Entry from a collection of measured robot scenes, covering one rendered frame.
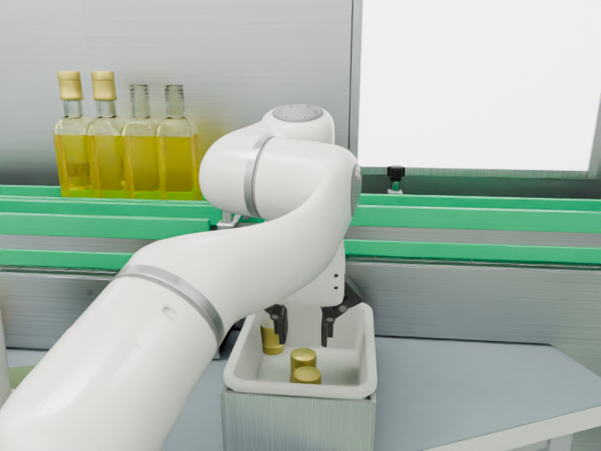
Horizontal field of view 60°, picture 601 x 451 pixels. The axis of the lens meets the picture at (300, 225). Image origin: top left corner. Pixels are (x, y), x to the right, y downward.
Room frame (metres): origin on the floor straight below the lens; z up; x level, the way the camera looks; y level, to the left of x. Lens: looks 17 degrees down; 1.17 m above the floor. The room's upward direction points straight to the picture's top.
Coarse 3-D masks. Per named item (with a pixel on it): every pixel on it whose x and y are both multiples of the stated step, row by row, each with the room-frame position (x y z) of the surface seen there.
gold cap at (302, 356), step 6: (300, 348) 0.60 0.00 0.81; (306, 348) 0.60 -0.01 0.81; (294, 354) 0.59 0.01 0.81; (300, 354) 0.59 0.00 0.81; (306, 354) 0.59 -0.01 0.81; (312, 354) 0.59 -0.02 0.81; (294, 360) 0.58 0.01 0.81; (300, 360) 0.58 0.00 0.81; (306, 360) 0.58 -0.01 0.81; (312, 360) 0.58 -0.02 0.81; (294, 366) 0.58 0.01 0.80; (300, 366) 0.58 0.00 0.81; (312, 366) 0.58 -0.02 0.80
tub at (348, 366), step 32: (256, 320) 0.65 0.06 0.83; (288, 320) 0.69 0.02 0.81; (320, 320) 0.68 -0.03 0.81; (352, 320) 0.68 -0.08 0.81; (256, 352) 0.62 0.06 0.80; (288, 352) 0.67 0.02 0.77; (320, 352) 0.67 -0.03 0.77; (352, 352) 0.67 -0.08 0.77; (256, 384) 0.49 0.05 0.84; (288, 384) 0.48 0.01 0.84; (352, 384) 0.59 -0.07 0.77
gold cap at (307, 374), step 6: (306, 366) 0.56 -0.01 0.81; (294, 372) 0.55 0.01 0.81; (300, 372) 0.55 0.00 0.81; (306, 372) 0.55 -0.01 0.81; (312, 372) 0.55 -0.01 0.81; (318, 372) 0.55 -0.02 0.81; (294, 378) 0.54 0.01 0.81; (300, 378) 0.54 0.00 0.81; (306, 378) 0.54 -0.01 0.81; (312, 378) 0.54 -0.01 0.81; (318, 378) 0.54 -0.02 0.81; (318, 384) 0.54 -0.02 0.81
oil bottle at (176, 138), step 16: (160, 128) 0.81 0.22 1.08; (176, 128) 0.81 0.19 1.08; (192, 128) 0.83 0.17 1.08; (160, 144) 0.81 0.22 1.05; (176, 144) 0.81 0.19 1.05; (192, 144) 0.82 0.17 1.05; (160, 160) 0.81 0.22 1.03; (176, 160) 0.81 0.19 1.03; (192, 160) 0.81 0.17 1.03; (160, 176) 0.81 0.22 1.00; (176, 176) 0.81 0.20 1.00; (192, 176) 0.81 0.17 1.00; (160, 192) 0.81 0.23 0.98; (176, 192) 0.81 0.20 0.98; (192, 192) 0.81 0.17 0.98
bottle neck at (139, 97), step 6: (132, 84) 0.84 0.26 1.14; (138, 84) 0.85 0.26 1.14; (144, 84) 0.85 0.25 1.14; (132, 90) 0.83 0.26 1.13; (138, 90) 0.83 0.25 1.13; (144, 90) 0.83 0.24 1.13; (132, 96) 0.83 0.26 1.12; (138, 96) 0.83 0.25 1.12; (144, 96) 0.83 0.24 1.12; (132, 102) 0.83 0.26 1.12; (138, 102) 0.83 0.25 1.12; (144, 102) 0.83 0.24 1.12; (132, 108) 0.83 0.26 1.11; (138, 108) 0.83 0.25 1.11; (144, 108) 0.83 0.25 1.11; (132, 114) 0.83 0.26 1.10; (138, 114) 0.83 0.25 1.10; (144, 114) 0.83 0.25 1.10; (150, 114) 0.84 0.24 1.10
